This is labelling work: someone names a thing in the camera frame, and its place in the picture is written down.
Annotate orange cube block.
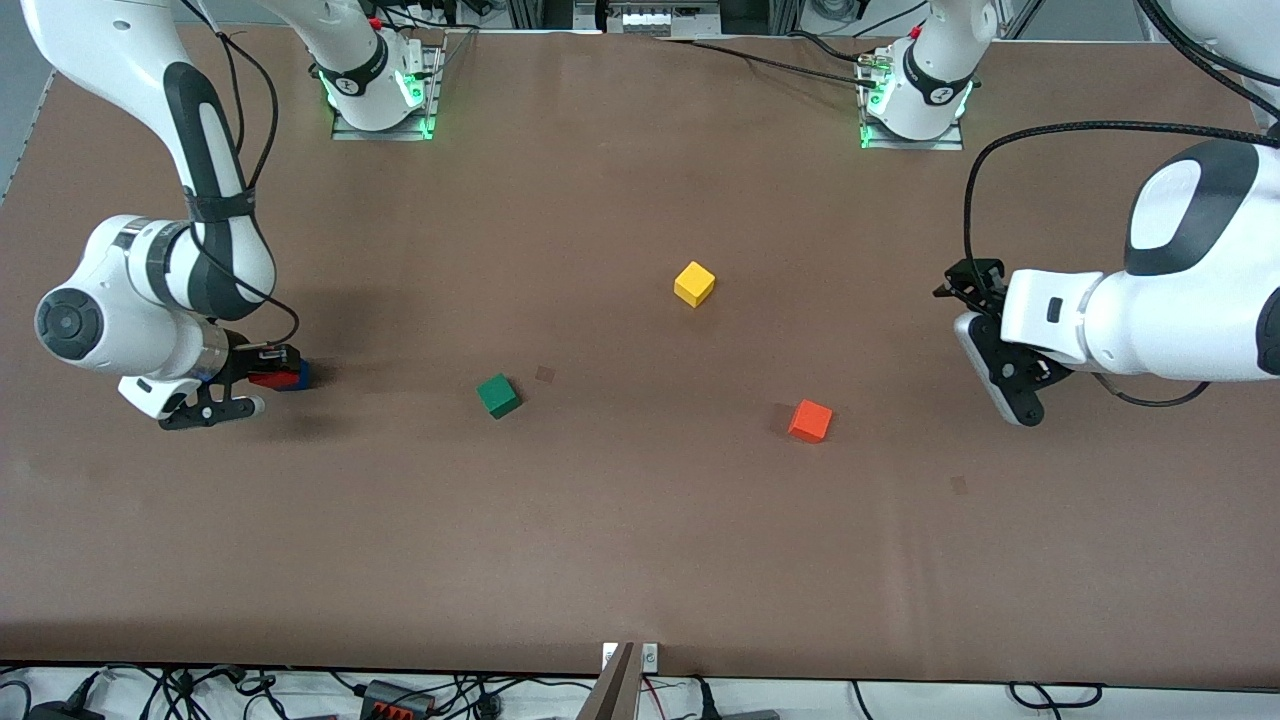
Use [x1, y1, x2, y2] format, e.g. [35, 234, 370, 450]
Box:
[787, 399, 834, 444]

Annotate green cube block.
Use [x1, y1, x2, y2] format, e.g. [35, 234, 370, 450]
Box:
[476, 373, 522, 419]

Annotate yellow cube block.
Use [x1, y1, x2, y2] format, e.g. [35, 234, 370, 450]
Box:
[673, 261, 717, 308]

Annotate black box orange connectors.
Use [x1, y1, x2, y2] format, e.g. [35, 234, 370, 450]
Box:
[358, 679, 438, 720]

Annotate grey connector box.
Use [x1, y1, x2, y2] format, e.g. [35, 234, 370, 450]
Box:
[597, 0, 723, 39]

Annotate brown wooden slat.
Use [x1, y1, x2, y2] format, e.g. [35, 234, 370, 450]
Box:
[577, 642, 642, 720]

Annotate thin black table cable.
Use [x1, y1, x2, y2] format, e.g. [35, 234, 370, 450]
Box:
[785, 30, 871, 66]

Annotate thick black table cable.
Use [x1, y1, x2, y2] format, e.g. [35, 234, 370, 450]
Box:
[650, 36, 883, 89]

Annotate looped black floor cable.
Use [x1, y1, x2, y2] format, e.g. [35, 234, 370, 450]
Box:
[1008, 682, 1105, 711]

